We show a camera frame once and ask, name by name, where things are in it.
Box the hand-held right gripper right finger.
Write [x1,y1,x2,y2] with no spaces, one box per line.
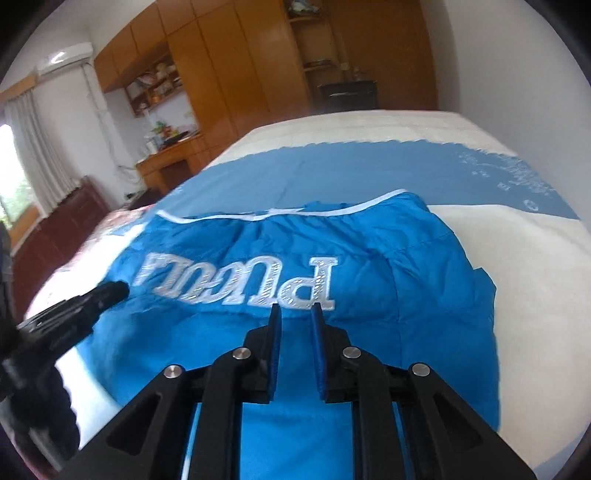
[310,302,539,480]

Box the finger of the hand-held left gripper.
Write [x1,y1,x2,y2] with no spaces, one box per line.
[16,281,131,356]

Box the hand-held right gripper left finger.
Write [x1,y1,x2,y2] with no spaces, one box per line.
[60,302,283,480]

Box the blue quilted jacket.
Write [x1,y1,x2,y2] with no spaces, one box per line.
[76,190,502,480]

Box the pink floral bedsheet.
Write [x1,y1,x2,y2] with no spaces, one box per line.
[28,205,158,301]

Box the dark wooden headboard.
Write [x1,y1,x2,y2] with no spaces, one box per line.
[11,175,112,273]

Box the window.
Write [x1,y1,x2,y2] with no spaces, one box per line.
[0,124,40,236]

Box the wooden desk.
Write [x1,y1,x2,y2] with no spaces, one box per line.
[136,134,218,195]

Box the beige curtain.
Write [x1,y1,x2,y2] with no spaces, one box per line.
[0,88,79,217]

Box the bed with blue white blanket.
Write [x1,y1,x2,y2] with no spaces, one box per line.
[28,111,591,467]

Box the white air conditioner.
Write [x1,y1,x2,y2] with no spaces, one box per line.
[36,42,93,75]

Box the black chair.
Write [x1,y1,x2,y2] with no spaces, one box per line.
[318,79,379,112]

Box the wooden wardrobe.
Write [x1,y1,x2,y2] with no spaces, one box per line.
[95,0,333,137]

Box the wooden door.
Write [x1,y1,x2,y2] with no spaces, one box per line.
[330,0,437,112]

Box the white wall cable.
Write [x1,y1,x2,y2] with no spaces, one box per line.
[83,65,139,182]

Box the wooden wall shelf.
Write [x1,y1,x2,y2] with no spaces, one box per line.
[124,55,185,116]

